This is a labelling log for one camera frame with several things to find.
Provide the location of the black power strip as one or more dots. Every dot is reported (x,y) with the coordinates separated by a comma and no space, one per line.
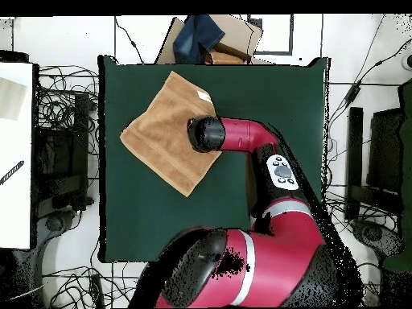
(97,289)

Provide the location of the dark green table cloth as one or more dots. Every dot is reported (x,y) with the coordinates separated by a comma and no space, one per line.
(257,96)

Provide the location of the black mesh panel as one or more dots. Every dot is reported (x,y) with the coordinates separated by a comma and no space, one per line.
(386,151)

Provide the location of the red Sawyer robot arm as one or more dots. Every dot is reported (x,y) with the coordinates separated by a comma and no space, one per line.
(273,257)

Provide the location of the black upright bar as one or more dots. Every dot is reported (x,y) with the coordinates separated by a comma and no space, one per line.
(355,145)

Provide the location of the white table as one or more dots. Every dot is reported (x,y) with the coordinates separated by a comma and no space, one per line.
(16,199)

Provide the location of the orange-brown terry towel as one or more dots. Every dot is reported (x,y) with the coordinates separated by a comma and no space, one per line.
(161,141)

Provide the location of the black equipment rack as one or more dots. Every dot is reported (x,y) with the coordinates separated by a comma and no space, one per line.
(61,180)

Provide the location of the beige box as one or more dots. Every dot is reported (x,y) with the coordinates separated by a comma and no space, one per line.
(11,99)

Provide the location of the cardboard box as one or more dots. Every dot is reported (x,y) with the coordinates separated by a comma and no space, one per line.
(239,32)

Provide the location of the blue jeans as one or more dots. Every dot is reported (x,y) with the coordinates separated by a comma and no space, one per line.
(196,35)

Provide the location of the grey chair base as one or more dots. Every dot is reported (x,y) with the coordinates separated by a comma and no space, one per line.
(54,223)

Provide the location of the dark green fabric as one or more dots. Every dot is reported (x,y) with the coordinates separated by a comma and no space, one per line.
(406,161)

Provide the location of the black striped strip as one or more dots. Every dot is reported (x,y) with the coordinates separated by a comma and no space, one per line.
(12,172)

